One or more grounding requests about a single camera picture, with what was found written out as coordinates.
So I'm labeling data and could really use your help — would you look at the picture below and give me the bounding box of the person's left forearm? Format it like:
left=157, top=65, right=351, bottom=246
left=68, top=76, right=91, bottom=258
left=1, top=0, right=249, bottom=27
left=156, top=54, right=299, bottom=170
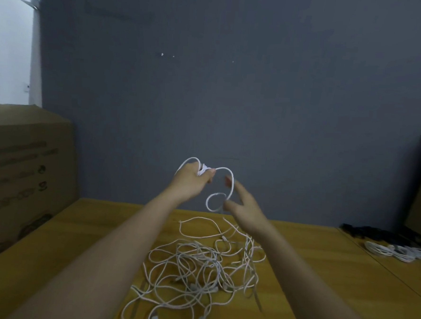
left=7, top=183, right=184, bottom=319

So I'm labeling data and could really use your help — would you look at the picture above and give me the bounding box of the plain brown cardboard box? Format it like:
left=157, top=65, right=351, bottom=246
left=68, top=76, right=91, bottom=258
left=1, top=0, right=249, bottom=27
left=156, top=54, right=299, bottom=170
left=0, top=103, right=84, bottom=278

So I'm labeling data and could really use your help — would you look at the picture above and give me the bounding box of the person's left hand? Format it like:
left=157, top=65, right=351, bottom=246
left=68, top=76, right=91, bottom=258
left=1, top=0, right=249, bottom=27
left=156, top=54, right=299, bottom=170
left=163, top=161, right=217, bottom=210

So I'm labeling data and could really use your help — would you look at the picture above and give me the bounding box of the person's right hand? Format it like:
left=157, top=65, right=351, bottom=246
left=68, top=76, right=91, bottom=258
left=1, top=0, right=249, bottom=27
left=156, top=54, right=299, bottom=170
left=219, top=174, right=276, bottom=238

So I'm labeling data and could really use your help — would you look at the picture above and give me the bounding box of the person's right forearm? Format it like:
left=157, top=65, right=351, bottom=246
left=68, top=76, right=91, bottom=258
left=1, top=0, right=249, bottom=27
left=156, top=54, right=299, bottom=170
left=247, top=224, right=388, bottom=319

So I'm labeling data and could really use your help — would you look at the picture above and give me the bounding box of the tangle of white cables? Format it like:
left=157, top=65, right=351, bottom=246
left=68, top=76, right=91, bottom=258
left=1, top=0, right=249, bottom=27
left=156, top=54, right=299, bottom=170
left=119, top=209, right=270, bottom=319

